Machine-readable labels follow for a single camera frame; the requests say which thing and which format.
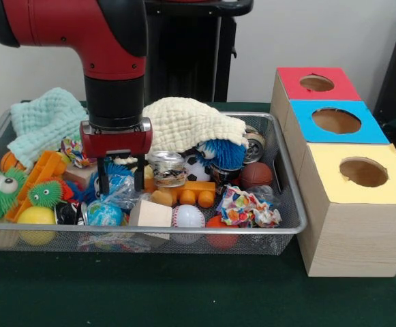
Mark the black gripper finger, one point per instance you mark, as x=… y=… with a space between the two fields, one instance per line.
x=140 y=173
x=104 y=177

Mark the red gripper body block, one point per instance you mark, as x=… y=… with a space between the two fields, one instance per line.
x=116 y=144

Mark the small orange basketball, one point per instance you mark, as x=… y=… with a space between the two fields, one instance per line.
x=8 y=161

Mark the shallow mesh bin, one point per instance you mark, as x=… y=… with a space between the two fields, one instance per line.
x=218 y=242

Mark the white baseball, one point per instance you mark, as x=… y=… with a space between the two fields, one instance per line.
x=188 y=216

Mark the plain wooden cube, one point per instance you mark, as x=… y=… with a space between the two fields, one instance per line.
x=151 y=214

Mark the cream waffle cloth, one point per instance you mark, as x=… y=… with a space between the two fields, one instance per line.
x=191 y=126

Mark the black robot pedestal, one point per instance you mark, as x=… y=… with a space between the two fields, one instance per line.
x=191 y=51

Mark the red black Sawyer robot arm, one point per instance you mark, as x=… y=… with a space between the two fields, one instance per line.
x=109 y=41

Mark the mint green cloth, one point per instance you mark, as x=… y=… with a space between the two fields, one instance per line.
x=41 y=119

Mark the yellow ball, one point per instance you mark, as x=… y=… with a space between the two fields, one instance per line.
x=35 y=216

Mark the crumpled clear blue plastic bag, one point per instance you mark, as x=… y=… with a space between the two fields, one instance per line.
x=122 y=190

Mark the crumpled colourful paper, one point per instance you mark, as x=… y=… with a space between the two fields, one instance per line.
x=242 y=207
x=73 y=151

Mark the wooden box with three holes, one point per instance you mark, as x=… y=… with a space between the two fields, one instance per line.
x=354 y=238

